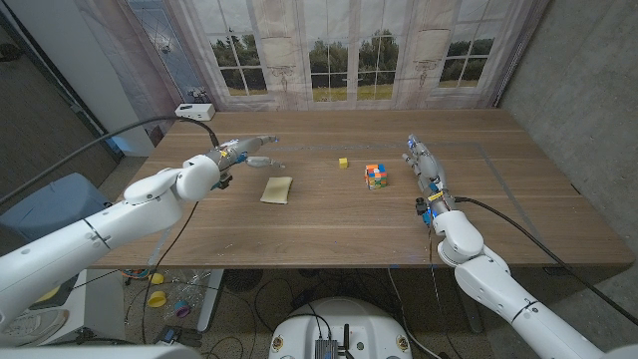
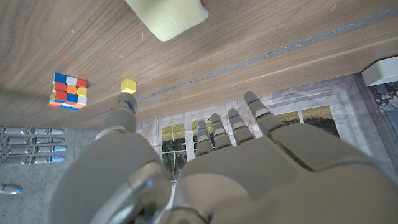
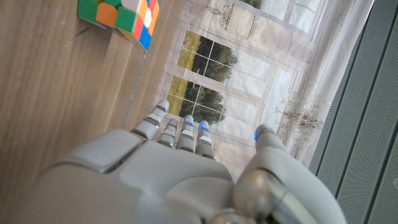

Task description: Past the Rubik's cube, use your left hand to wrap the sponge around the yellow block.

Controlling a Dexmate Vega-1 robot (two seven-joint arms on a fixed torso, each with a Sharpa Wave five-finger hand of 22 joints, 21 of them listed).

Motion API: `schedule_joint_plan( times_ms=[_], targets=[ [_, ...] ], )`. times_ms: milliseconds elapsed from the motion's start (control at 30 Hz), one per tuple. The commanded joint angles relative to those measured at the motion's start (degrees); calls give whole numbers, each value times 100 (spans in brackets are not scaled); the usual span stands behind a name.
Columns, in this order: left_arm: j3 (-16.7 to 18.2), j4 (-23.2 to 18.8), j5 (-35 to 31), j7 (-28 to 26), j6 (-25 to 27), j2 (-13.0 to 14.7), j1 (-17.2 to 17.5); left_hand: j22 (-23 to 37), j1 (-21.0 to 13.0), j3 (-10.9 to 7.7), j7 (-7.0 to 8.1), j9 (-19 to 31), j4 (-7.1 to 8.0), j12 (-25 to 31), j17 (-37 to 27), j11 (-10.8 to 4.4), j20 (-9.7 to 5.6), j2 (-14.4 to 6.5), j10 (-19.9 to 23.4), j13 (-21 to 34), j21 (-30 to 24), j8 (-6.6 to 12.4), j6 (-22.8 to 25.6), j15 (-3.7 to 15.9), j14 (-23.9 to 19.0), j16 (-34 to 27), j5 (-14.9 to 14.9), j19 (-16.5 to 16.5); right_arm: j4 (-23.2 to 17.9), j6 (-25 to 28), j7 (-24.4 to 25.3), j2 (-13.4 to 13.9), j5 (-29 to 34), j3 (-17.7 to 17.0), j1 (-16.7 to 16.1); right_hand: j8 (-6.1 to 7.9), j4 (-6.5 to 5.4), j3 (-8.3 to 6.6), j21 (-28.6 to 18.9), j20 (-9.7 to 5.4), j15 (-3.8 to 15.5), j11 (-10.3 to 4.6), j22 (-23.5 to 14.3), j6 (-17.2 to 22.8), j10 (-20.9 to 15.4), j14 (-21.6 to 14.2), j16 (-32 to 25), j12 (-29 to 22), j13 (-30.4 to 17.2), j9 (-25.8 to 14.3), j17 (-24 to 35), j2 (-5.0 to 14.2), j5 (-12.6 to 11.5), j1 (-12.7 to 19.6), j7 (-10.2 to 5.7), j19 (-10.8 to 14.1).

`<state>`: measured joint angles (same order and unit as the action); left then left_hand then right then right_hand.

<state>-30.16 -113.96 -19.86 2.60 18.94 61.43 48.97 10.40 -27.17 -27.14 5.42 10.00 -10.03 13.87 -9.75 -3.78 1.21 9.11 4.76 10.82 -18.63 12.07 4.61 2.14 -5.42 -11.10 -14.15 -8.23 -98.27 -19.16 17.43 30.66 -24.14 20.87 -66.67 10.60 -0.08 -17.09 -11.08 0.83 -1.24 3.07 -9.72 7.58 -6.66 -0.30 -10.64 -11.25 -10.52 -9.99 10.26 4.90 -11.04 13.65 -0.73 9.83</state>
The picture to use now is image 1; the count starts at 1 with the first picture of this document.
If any black round floor base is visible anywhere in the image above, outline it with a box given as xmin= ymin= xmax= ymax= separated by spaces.
xmin=222 ymin=268 xmax=264 ymax=294

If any multicoloured Rubik's cube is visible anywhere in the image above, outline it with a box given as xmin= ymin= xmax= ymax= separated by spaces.
xmin=364 ymin=164 xmax=389 ymax=190

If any blue chair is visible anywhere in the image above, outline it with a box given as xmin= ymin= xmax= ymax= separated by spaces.
xmin=0 ymin=173 xmax=114 ymax=258

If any blue and black floor device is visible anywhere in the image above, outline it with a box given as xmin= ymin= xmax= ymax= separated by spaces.
xmin=154 ymin=326 xmax=203 ymax=348

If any yellow sponge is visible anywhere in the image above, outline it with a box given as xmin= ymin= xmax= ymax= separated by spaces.
xmin=259 ymin=176 xmax=294 ymax=205

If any black pedal with yellow pads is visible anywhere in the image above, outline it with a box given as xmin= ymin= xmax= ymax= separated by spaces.
xmin=34 ymin=283 xmax=81 ymax=310

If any white floor cable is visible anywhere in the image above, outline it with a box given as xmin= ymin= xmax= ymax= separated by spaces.
xmin=387 ymin=267 xmax=443 ymax=359

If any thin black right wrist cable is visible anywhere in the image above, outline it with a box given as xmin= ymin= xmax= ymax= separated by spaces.
xmin=428 ymin=223 xmax=453 ymax=359

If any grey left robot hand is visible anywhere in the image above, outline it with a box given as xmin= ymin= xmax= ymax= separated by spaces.
xmin=206 ymin=134 xmax=286 ymax=176

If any white sneaker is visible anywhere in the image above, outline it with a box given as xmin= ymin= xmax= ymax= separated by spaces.
xmin=0 ymin=307 xmax=70 ymax=346

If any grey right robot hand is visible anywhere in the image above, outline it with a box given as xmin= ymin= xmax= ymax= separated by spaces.
xmin=402 ymin=133 xmax=456 ymax=213

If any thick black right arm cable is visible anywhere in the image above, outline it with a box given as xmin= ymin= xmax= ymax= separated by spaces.
xmin=453 ymin=195 xmax=638 ymax=328

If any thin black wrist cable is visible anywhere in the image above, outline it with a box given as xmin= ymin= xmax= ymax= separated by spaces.
xmin=141 ymin=200 xmax=199 ymax=345
xmin=428 ymin=223 xmax=453 ymax=359

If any white table leg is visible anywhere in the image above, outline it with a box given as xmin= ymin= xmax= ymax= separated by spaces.
xmin=196 ymin=268 xmax=225 ymax=333

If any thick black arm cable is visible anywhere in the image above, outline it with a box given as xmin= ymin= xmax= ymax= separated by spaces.
xmin=0 ymin=116 xmax=220 ymax=205
xmin=453 ymin=195 xmax=638 ymax=328

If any dark grey table leg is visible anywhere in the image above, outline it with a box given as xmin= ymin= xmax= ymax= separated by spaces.
xmin=451 ymin=266 xmax=484 ymax=334

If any white power strip box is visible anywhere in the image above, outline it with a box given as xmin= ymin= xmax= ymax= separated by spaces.
xmin=174 ymin=103 xmax=216 ymax=122

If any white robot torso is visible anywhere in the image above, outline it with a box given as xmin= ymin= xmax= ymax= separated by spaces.
xmin=268 ymin=297 xmax=414 ymax=359

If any printed window backdrop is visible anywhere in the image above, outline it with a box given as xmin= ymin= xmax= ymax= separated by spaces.
xmin=74 ymin=0 xmax=552 ymax=146

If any thin black left wrist cable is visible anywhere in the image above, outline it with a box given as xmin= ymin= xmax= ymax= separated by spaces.
xmin=141 ymin=200 xmax=199 ymax=345

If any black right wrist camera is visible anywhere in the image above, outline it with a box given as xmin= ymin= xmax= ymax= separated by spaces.
xmin=415 ymin=197 xmax=433 ymax=225

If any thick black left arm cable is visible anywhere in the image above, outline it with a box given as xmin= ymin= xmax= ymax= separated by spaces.
xmin=0 ymin=116 xmax=220 ymax=205

